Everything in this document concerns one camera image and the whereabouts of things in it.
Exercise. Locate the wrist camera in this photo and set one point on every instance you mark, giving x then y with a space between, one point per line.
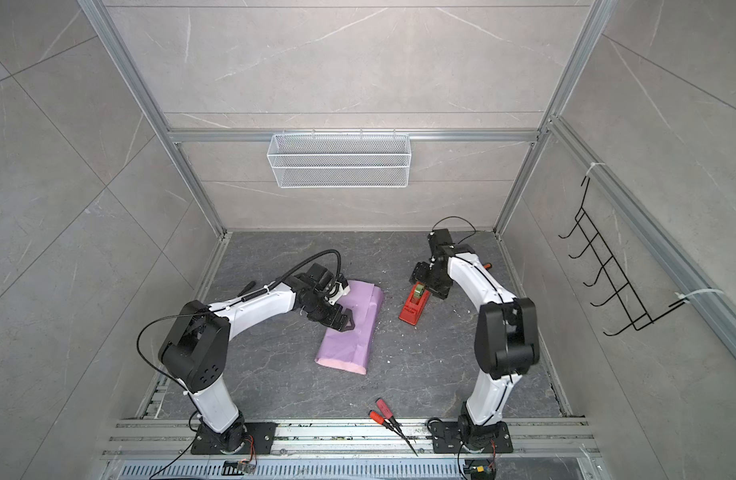
441 243
326 284

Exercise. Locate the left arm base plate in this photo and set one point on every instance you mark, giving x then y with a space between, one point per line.
240 438

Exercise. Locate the aluminium mounting rail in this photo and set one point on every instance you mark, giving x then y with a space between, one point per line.
357 438

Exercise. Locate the red tape dispenser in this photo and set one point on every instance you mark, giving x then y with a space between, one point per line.
414 305

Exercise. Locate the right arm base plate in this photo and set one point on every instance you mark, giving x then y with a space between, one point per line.
456 437

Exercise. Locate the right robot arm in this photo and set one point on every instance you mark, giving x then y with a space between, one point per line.
506 340

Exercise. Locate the black wire hook rack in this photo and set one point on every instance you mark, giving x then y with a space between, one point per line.
611 273

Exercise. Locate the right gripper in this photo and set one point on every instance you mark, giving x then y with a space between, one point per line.
420 273

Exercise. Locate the pink wrapping paper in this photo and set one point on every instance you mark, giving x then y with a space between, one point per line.
350 350

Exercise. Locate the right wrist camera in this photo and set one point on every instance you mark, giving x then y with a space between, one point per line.
441 243

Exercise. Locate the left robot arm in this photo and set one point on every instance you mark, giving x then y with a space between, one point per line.
194 352

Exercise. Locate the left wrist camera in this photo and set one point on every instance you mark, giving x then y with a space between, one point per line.
326 284

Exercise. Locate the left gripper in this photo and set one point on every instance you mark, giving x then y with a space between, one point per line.
335 321

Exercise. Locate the red handled screwdriver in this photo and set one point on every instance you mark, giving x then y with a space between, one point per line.
382 421

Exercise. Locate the white wire mesh basket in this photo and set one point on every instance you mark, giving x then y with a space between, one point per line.
340 160

